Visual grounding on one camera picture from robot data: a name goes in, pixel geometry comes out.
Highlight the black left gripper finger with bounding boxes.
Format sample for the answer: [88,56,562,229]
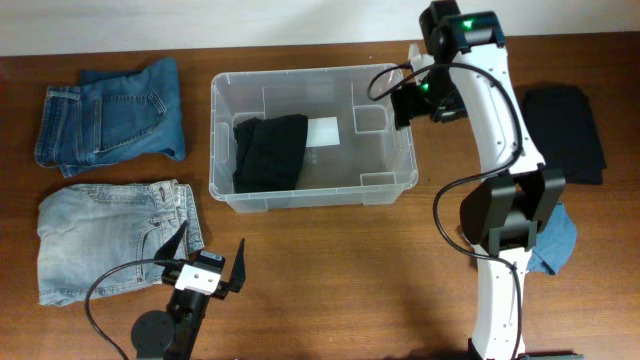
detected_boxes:
[227,238,246,293]
[154,221,188,260]

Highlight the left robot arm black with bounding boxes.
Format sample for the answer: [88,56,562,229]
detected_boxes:
[131,222,246,359]

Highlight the clear plastic storage bin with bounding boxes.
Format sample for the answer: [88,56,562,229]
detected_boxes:
[209,64,419,213]

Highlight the white label in bin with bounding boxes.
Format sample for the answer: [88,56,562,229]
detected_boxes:
[306,117,340,148]

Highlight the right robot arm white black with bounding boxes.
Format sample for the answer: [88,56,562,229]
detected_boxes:
[384,1,565,359]

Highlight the dark blue folded jeans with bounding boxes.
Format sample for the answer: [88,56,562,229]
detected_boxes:
[35,58,186,177]

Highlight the light blue folded jeans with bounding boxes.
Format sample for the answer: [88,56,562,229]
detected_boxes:
[37,180,204,306]

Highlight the black garment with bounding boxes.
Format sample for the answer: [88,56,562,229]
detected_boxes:
[233,114,309,193]
[522,85,607,185]

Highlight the blue shirt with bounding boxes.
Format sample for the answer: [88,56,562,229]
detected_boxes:
[527,203,578,276]

